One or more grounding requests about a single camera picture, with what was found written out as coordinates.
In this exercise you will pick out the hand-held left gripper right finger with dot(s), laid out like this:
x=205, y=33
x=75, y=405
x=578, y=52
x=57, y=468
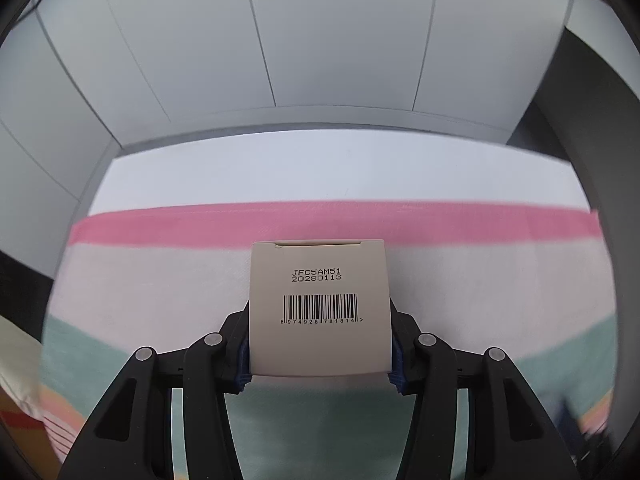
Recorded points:
x=412, y=345

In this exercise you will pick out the striped colourful cloth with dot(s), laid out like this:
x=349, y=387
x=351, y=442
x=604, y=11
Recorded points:
x=150, y=280

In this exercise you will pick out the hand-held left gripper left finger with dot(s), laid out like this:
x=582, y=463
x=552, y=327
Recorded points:
x=227, y=345

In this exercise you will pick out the cream padded armchair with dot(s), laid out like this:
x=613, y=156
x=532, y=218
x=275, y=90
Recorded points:
x=15, y=360

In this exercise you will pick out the white table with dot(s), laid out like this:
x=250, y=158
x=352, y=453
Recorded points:
x=320, y=175

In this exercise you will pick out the small beige carton box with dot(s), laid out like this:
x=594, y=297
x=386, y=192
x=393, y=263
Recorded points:
x=320, y=350

